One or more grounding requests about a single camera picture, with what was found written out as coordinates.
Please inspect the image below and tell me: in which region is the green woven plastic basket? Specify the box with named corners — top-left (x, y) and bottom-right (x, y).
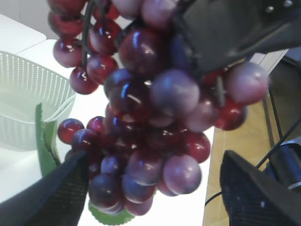
top-left (0, 51), bottom-right (76, 150)

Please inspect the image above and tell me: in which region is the purple artificial grape bunch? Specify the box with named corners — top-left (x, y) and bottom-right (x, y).
top-left (48, 0), bottom-right (269, 226)

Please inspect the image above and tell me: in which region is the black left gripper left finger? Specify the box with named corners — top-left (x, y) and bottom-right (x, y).
top-left (0, 151), bottom-right (89, 226)

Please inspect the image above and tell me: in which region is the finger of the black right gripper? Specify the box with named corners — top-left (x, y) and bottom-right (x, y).
top-left (173, 0), bottom-right (301, 73)

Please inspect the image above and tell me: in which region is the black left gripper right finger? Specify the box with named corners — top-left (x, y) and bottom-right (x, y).
top-left (220, 150), bottom-right (301, 226)

